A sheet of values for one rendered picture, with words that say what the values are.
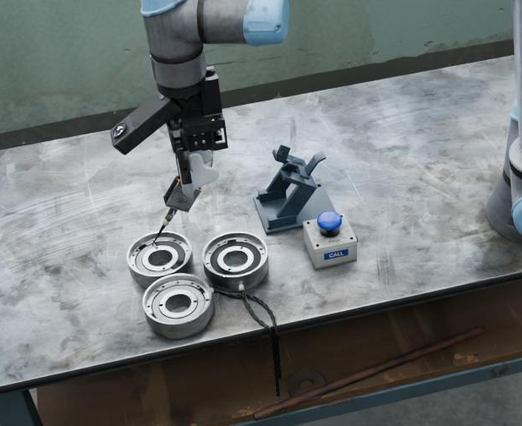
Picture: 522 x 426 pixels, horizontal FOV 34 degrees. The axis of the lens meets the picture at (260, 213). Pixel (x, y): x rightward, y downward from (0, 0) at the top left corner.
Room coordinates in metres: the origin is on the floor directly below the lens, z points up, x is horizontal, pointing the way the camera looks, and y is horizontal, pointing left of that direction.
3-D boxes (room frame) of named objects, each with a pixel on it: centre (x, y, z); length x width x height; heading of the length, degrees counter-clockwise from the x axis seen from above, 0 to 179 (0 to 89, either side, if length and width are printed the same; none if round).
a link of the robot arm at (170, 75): (1.05, 0.10, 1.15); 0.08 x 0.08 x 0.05
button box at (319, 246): (1.01, -0.11, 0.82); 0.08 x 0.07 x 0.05; 99
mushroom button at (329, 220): (1.01, -0.11, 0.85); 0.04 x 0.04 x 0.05
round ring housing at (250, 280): (0.98, 0.05, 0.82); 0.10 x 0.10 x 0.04
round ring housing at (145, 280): (1.00, 0.17, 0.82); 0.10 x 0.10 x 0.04
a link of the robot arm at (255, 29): (1.04, -0.01, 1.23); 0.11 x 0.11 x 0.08; 76
